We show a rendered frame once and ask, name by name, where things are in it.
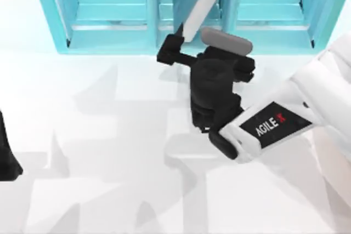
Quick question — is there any pale grey rounded box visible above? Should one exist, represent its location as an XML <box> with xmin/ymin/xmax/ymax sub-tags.
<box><xmin>200</xmin><ymin>27</ymin><xmax>253</xmax><ymax>57</ymax></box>

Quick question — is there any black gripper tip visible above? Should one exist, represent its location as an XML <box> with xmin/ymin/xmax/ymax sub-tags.
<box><xmin>0</xmin><ymin>110</ymin><xmax>24</xmax><ymax>182</ymax></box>

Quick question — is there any light blue rack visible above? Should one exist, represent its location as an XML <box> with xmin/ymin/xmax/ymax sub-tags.
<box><xmin>31</xmin><ymin>0</ymin><xmax>351</xmax><ymax>55</ymax></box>

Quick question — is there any white book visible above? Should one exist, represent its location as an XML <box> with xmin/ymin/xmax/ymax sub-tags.
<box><xmin>182</xmin><ymin>0</ymin><xmax>229</xmax><ymax>43</ymax></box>

